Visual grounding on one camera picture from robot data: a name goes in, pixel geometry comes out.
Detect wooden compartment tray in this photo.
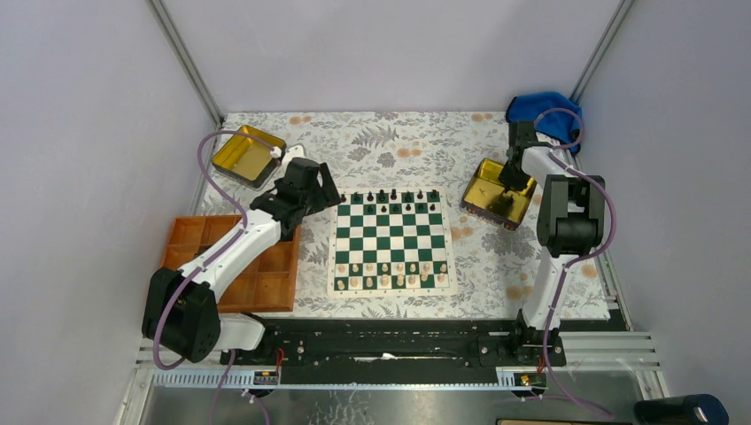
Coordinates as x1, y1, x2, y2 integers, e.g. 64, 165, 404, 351
162, 215, 301, 313

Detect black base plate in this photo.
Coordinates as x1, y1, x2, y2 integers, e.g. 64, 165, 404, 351
234, 319, 567, 367

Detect dark cylinder bottle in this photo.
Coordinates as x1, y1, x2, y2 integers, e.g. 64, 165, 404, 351
634, 394, 730, 425

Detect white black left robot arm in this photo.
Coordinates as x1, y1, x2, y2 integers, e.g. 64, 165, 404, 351
142, 157, 342, 370

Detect green white chess board mat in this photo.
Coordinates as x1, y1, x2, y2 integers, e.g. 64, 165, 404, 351
327, 186, 458, 298

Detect gold tin left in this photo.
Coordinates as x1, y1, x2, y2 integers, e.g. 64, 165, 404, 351
212, 126, 287, 189

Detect blue cloth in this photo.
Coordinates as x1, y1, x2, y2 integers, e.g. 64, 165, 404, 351
505, 91, 584, 155

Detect gold tin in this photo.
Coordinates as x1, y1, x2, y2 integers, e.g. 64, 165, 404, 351
212, 126, 287, 189
460, 158, 537, 230

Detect gold tin right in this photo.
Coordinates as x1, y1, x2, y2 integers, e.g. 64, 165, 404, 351
460, 158, 537, 230

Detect floral tablecloth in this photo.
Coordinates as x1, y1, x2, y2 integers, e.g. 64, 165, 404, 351
161, 111, 611, 321

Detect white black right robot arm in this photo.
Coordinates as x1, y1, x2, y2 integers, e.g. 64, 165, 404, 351
499, 121, 606, 332

